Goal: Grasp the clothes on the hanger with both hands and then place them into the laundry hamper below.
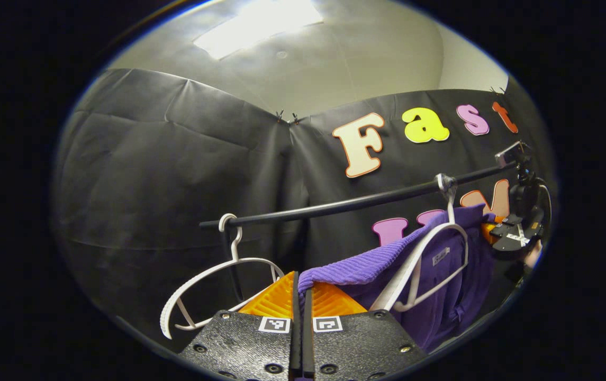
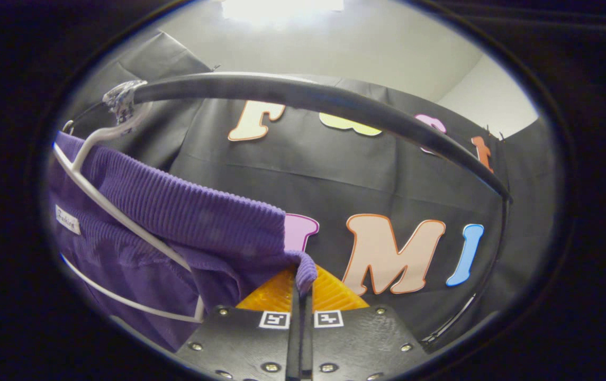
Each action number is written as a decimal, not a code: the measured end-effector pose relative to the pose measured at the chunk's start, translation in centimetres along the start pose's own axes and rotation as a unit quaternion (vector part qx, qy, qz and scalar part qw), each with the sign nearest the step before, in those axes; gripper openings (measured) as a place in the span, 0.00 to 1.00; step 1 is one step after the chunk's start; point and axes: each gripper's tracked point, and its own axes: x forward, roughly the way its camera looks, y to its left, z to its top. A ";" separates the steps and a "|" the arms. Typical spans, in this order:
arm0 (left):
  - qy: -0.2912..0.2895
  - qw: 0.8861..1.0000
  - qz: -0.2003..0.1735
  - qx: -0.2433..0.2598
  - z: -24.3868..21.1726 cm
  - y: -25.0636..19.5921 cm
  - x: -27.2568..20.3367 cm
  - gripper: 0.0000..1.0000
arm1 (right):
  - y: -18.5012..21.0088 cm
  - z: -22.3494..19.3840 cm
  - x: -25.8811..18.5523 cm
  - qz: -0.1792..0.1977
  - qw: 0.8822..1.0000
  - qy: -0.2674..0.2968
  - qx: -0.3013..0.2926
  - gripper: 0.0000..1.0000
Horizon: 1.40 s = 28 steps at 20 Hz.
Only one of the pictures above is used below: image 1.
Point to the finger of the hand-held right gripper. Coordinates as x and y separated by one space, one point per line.
517 239
512 219

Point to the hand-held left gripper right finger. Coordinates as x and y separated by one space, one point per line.
358 344

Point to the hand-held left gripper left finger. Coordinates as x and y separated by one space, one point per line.
244 346

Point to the purple ribbed garment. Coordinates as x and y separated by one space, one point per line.
366 267

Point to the plain white hanger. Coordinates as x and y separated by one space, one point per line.
202 275

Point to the white hanger with taped hook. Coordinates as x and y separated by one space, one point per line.
414 259

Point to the black clothes rack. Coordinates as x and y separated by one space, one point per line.
334 206

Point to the black backdrop cloth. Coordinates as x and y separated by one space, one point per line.
149 174

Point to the ceiling light panel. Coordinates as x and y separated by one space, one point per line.
260 26

